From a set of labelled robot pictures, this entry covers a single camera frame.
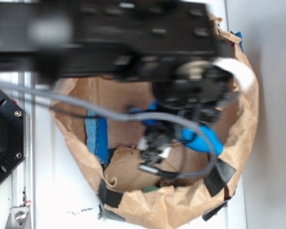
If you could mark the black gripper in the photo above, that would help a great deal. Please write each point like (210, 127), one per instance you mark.
(193, 88)

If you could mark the blue plastic bottle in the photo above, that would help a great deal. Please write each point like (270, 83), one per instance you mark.
(200, 142)

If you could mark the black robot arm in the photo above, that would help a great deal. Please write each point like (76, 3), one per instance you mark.
(169, 43)

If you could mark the brown paper bag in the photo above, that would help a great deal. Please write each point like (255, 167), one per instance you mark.
(119, 186)

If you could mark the brown rock lump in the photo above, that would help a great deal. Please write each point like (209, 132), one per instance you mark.
(175, 183)

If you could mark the green object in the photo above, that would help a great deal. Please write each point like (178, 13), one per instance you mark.
(149, 189)

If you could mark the blue sponge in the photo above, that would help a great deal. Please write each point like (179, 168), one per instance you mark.
(97, 137)

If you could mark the aluminium rail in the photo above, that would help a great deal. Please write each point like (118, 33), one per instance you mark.
(23, 185)

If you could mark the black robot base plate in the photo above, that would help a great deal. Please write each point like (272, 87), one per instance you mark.
(11, 136)

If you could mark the metal corner bracket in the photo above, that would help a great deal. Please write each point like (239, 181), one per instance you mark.
(19, 218)

